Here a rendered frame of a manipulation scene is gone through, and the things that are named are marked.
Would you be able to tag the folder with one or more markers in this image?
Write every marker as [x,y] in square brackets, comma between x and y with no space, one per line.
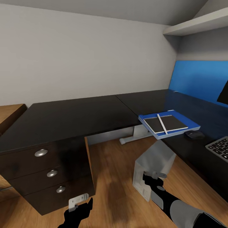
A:
[189,123]

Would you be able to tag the desktop computer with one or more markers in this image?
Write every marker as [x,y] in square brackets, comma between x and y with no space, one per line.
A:
[159,157]

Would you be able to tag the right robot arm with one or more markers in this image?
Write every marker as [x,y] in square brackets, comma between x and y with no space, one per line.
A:
[182,214]

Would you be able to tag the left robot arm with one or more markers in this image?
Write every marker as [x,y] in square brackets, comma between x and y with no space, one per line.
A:
[76,213]

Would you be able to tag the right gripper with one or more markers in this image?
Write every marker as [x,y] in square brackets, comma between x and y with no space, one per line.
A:
[149,180]

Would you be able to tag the notebook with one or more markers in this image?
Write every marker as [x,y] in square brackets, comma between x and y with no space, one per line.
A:
[170,122]

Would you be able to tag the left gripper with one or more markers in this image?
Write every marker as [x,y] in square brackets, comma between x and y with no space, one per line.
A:
[82,212]

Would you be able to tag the monitor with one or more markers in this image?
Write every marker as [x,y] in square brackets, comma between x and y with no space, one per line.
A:
[223,97]

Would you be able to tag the keyboard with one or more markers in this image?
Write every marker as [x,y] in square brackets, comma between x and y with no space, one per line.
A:
[219,148]

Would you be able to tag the pen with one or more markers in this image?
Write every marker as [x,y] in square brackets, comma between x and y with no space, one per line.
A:
[162,123]

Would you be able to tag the mouse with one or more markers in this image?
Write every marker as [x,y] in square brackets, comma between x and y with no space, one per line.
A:
[196,135]

